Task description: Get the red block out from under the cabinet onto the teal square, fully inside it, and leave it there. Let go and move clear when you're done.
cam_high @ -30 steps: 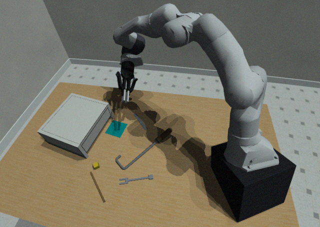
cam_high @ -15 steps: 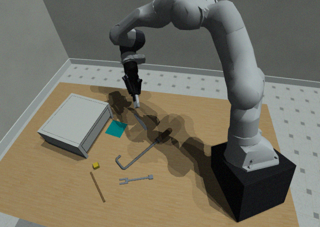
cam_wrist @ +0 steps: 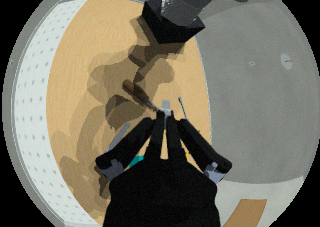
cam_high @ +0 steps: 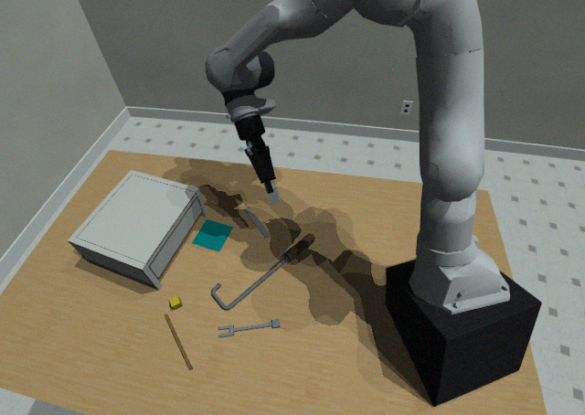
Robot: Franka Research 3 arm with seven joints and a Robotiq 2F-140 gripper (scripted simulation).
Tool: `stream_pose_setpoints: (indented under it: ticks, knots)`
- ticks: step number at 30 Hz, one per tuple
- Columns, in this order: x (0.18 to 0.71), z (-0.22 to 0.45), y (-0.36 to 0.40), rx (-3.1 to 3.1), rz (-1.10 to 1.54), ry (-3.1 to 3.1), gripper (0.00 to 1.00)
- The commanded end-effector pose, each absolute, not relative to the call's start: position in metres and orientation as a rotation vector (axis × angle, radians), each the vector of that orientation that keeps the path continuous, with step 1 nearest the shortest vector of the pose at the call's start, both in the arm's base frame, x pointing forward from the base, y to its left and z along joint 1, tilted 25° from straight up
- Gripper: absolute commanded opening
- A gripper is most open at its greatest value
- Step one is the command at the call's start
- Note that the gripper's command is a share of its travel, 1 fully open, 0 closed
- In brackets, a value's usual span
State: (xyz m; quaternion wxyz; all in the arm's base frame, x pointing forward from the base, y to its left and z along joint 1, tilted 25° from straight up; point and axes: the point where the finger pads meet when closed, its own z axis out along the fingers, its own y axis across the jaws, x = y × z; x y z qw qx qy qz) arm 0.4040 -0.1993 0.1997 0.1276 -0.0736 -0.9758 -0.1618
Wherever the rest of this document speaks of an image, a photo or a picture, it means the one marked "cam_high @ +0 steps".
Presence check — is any teal square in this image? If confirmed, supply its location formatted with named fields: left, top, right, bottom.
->
left=192, top=219, right=233, bottom=252

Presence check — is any small yellow cube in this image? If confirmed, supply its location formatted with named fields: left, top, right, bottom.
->
left=170, top=296, right=183, bottom=310

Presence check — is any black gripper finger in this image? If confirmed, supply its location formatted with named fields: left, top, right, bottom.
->
left=245, top=141, right=281, bottom=205
left=261, top=141, right=280, bottom=197

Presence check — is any grey flat bar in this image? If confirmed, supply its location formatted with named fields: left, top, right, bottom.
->
left=244, top=207, right=270, bottom=239

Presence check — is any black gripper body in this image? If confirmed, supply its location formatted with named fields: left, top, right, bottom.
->
left=234, top=114, right=265, bottom=155

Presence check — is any grey metal hook with dark handle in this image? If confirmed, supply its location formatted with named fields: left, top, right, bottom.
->
left=211, top=233, right=315, bottom=310

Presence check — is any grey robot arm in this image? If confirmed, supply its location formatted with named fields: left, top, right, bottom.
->
left=206, top=0, right=510, bottom=314

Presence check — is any grey wrench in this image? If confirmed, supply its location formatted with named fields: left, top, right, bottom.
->
left=218, top=319, right=280, bottom=337

